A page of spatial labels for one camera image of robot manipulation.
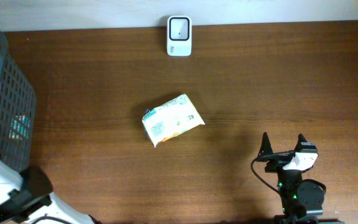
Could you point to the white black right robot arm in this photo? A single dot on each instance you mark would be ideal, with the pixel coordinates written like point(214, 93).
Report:
point(302, 199)

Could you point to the white barcode scanner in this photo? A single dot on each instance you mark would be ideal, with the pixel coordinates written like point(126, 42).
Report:
point(179, 36)

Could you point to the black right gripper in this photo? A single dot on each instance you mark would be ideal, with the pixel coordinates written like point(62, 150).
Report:
point(265, 154)

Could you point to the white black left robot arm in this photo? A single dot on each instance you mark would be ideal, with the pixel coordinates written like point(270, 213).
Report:
point(28, 197)

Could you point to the dark grey plastic basket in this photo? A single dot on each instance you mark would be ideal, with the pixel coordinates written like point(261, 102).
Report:
point(17, 97)

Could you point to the teal white tissue pack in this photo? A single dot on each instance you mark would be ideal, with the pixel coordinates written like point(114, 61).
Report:
point(19, 127)

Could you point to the yellow white snack bag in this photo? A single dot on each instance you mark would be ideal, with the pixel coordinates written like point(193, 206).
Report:
point(171, 119)

